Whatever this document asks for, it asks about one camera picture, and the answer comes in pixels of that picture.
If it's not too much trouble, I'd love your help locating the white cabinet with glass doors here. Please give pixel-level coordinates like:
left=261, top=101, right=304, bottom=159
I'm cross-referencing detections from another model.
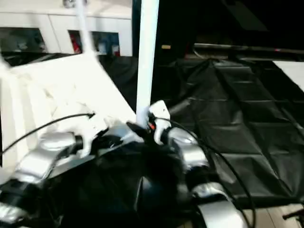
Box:
left=0, top=0, right=133, bottom=57

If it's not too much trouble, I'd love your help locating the white flat panel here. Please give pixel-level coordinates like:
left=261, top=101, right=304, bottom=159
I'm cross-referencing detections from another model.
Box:
left=272, top=60, right=304, bottom=93

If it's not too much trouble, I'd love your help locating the grey metal bar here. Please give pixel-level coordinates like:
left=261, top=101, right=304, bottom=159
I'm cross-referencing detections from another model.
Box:
left=193, top=43, right=304, bottom=55

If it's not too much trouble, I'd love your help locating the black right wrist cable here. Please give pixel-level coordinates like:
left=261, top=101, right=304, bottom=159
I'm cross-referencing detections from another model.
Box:
left=165, top=118, right=257, bottom=228

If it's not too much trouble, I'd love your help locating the black mat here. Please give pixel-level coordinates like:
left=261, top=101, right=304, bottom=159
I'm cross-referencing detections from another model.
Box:
left=0, top=51, right=304, bottom=226

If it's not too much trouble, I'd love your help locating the red bottle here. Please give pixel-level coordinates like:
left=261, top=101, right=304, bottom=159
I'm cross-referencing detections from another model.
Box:
left=72, top=35, right=82, bottom=54

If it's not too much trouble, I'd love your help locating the thin black rod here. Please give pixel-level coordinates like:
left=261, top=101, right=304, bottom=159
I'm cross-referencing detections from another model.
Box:
left=282, top=206, right=304, bottom=221

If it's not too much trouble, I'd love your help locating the large black case yellow label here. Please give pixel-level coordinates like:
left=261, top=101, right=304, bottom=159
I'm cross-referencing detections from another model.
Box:
left=132, top=0, right=198, bottom=59

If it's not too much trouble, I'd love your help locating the white plastic table leg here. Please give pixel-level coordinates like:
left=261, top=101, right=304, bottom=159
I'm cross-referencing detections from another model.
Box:
left=75, top=0, right=100, bottom=58
left=0, top=54, right=12, bottom=72
left=135, top=0, right=160, bottom=130

